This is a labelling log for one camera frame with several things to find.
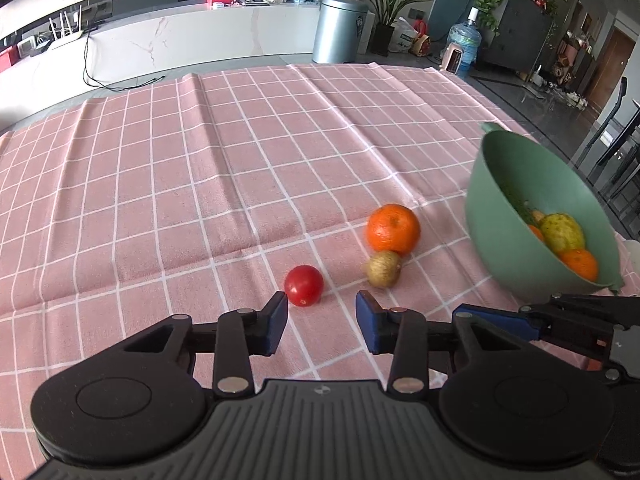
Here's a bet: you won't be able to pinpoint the white shopping bag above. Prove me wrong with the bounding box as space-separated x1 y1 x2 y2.
389 17 421 54

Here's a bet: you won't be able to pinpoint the red cherry tomato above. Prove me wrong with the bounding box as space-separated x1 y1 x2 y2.
284 265 324 308

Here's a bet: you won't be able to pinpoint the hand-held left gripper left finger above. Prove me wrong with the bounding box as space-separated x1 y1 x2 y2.
121 290 290 396

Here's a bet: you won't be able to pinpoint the tall snake plant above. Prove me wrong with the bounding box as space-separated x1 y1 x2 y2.
350 0 441 56

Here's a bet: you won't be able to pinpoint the black cable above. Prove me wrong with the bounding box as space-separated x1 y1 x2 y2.
82 35 166 92

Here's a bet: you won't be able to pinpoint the orange bag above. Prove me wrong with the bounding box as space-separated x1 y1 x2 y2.
410 20 433 57

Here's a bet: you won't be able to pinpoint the blue water jug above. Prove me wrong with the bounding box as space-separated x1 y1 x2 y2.
446 7 482 73

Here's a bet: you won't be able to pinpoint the white wireless router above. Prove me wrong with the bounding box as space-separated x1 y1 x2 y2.
49 5 86 50

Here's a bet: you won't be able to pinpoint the white marble television cabinet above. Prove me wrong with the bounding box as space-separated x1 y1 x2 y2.
0 0 361 128

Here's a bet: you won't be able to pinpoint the dark drawer cabinet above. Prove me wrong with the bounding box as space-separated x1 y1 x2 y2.
480 0 558 76

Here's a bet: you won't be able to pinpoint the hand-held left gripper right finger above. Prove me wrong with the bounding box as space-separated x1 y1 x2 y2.
354 289 507 397

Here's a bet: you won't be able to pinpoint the green colander bowl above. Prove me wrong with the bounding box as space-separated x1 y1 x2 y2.
465 122 626 297

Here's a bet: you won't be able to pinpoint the silver pedal trash can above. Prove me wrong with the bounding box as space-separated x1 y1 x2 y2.
312 0 370 65

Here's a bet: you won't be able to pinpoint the dark dining chair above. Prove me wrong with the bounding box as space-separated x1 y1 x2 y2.
575 77 640 241

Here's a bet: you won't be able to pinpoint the small pink heater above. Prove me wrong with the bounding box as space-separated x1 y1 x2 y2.
440 42 466 75

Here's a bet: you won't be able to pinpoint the pink checked tablecloth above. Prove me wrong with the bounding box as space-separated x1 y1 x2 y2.
0 62 640 466

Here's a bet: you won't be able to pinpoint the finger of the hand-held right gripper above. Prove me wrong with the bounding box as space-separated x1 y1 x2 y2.
520 291 640 326
451 305 618 368

